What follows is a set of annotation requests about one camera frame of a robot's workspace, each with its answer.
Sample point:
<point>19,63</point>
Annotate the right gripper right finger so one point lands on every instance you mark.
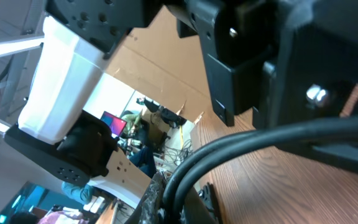
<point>315,79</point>

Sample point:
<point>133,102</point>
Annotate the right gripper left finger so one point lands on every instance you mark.
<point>236,37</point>

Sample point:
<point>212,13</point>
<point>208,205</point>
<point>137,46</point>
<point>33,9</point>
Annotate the ceiling light fixture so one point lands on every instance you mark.
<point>18,44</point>

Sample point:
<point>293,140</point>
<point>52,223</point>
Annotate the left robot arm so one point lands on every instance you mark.
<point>53,130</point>

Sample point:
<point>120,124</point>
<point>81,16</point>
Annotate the cardboard wall panel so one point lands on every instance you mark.
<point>160,65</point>

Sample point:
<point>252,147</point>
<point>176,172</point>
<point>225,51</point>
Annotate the computer monitor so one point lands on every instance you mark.
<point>116,125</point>

